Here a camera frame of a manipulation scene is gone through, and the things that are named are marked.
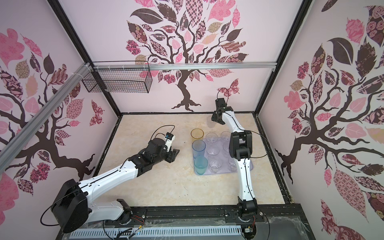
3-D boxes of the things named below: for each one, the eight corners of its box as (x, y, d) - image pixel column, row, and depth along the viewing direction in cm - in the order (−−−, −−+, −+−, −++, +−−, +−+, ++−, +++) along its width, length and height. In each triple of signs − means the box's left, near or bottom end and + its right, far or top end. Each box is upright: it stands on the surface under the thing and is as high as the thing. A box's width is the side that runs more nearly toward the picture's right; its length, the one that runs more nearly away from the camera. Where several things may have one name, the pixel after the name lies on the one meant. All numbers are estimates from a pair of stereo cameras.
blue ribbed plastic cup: (192, 161, 95) (192, 150, 84) (192, 151, 100) (192, 139, 89) (204, 161, 95) (206, 150, 84) (204, 151, 100) (205, 139, 89)
